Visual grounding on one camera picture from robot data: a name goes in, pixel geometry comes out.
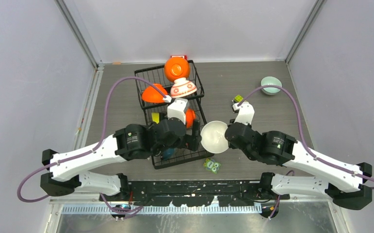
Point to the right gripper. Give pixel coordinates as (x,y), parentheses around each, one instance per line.
(231,145)

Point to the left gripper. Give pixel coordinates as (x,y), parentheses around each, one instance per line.
(192,141)

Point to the white ribbed bowl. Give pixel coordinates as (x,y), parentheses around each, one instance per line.
(213,137)

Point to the yellow green bowl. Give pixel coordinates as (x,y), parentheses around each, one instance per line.
(155,117)

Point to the pale green ringed bowl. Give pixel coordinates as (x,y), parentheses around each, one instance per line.
(268,84)

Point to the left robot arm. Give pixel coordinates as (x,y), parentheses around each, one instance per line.
(72,171)

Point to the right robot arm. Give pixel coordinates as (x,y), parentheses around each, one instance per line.
(329,178)

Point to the orange bowl lower shelf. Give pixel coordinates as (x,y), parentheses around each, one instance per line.
(190,117)

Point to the orange bowl shelf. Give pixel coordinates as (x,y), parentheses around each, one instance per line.
(151,95)
(190,117)

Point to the green owl number tile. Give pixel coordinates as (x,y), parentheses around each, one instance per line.
(211,165)

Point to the toy brick car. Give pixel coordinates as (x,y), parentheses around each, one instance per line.
(237,102)

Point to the white red patterned bowl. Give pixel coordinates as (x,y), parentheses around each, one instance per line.
(182,87)

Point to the orange bowl upper shelf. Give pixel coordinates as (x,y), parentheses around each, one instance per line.
(151,95)

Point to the orange bowl top upright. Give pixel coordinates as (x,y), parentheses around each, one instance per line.
(175,68)

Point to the red toy brick block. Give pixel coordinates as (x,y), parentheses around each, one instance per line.
(179,56)

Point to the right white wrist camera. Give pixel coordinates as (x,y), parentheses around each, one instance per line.
(245,113)

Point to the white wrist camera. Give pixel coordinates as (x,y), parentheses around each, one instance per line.
(245,113)
(177,108)

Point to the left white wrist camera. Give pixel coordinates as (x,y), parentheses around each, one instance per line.
(177,108)

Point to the black wire dish rack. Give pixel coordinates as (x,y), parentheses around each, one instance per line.
(156,75)

